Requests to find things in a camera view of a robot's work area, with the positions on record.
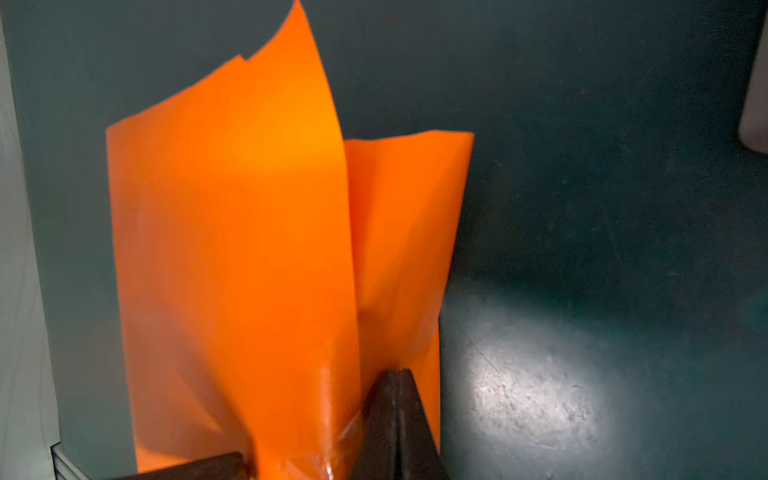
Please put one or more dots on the green table mat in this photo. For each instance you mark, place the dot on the green table mat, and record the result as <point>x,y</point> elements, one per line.
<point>606,314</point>

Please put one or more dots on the clear tape piece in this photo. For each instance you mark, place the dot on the clear tape piece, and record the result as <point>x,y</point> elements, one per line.
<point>325,429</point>

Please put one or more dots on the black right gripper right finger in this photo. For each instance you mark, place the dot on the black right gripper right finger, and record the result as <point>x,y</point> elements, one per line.
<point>417,451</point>

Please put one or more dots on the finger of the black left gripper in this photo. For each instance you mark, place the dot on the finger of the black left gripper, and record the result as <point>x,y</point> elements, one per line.
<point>230,466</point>

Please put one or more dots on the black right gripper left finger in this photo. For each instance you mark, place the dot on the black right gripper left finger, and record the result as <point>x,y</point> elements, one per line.
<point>378,452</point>

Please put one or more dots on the orange wrapping paper sheet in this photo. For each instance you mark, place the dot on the orange wrapping paper sheet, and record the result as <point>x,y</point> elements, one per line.
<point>254,245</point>

